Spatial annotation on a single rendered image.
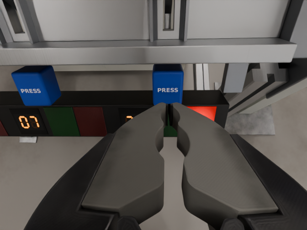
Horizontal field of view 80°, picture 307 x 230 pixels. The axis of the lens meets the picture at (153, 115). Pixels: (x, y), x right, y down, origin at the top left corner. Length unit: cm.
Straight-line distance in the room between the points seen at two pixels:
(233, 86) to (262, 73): 5
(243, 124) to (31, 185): 98
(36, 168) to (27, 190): 10
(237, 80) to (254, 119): 74
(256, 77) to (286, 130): 78
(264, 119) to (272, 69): 72
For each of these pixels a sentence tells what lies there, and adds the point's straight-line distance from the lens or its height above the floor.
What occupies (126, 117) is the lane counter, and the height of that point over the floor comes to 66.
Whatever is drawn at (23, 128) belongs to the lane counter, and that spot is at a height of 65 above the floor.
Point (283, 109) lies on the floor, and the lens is 103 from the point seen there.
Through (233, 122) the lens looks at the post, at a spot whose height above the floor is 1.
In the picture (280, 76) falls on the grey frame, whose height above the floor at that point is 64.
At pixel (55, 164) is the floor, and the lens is 96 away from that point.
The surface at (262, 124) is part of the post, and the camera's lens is 96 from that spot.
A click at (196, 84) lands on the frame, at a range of 57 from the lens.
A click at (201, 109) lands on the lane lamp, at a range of 18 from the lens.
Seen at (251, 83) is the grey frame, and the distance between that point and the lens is 25.
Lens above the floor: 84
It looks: 77 degrees down
